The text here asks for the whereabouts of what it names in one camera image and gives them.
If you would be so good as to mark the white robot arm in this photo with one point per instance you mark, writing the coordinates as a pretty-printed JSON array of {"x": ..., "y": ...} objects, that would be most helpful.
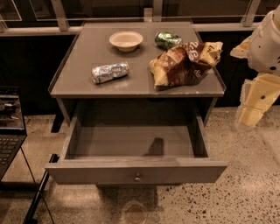
[{"x": 262, "y": 50}]

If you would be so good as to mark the white paper bowl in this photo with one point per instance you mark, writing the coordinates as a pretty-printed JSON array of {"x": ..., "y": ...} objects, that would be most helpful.
[{"x": 126, "y": 41}]

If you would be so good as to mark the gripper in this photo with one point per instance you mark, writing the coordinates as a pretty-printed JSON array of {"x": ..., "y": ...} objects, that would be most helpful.
[{"x": 264, "y": 49}]

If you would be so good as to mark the silver blue soda can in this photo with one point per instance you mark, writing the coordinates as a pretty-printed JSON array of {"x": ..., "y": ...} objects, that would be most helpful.
[{"x": 101, "y": 74}]

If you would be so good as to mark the metal railing frame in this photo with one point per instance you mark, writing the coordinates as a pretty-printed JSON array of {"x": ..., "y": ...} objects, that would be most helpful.
[{"x": 62, "y": 17}]

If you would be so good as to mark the grey drawer cabinet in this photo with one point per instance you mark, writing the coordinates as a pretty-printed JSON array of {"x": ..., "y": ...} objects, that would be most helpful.
[{"x": 91, "y": 48}]

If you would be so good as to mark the grey top drawer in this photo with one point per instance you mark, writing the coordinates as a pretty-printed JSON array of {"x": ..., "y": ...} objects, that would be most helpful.
[{"x": 136, "y": 155}]

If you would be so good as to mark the black stand pole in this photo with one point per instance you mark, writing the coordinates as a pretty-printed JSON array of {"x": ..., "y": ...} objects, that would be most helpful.
[{"x": 36, "y": 199}]

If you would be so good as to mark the green soda can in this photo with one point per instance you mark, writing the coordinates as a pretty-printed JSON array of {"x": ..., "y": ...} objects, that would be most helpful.
[{"x": 167, "y": 40}]

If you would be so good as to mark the black laptop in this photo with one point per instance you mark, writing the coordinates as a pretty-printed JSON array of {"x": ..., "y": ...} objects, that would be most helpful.
[{"x": 12, "y": 126}]

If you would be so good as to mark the round floor drain cover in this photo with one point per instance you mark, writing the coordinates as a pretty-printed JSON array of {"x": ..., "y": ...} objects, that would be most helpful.
[{"x": 133, "y": 212}]

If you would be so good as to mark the brown yellow chip bag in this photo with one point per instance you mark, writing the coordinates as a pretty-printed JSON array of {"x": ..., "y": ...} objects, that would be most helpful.
[{"x": 185, "y": 65}]

